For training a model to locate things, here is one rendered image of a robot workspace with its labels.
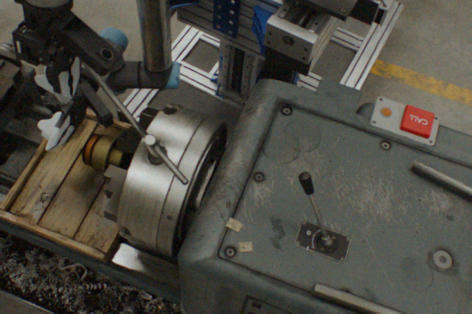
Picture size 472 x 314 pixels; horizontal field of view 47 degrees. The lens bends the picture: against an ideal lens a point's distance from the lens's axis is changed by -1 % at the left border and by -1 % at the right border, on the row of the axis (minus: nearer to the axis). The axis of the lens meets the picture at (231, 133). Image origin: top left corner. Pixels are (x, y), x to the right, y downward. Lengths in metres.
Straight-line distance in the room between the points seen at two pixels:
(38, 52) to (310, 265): 0.57
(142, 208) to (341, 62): 1.68
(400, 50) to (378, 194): 2.01
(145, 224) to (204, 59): 1.50
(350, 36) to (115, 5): 1.25
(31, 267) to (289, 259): 0.95
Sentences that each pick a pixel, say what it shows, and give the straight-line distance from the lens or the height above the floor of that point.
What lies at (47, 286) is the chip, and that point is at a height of 0.58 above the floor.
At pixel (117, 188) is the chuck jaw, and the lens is 1.18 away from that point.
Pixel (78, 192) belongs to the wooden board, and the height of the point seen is 0.88.
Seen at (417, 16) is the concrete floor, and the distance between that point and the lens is 3.22.
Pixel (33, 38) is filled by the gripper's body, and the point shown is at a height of 1.51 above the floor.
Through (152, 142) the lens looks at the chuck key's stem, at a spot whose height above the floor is 1.32.
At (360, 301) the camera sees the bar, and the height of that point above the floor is 1.28.
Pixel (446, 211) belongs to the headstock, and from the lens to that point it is 1.08.
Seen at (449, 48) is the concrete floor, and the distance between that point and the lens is 3.13.
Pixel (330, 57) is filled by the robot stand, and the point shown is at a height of 0.21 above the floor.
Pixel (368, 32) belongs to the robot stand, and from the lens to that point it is 2.73.
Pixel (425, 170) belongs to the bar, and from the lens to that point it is 1.08.
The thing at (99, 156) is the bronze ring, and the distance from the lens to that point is 1.22.
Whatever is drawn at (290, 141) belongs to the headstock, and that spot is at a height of 1.26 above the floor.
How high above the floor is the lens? 2.16
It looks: 59 degrees down
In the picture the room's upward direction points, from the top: 6 degrees clockwise
